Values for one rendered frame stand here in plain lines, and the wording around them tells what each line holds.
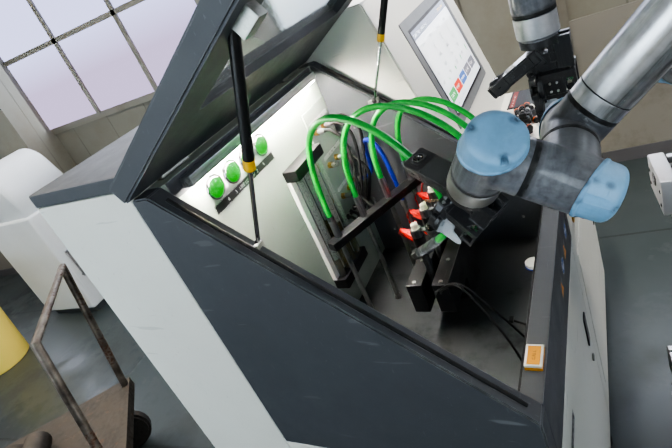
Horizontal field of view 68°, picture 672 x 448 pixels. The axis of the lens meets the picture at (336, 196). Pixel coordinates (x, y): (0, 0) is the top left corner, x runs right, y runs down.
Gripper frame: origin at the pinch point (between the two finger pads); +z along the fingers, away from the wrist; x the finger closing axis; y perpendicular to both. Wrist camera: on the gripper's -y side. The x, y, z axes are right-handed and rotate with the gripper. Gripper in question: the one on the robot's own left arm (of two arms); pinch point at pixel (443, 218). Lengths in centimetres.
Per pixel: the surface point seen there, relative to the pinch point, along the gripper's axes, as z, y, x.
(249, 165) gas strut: -19.9, -23.6, -20.1
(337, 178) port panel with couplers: 41, -34, 3
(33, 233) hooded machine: 243, -232, -127
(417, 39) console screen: 32, -44, 47
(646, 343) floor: 119, 73, 55
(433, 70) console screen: 37, -36, 45
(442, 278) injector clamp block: 26.0, 5.9, -2.0
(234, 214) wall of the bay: 8.8, -32.3, -25.6
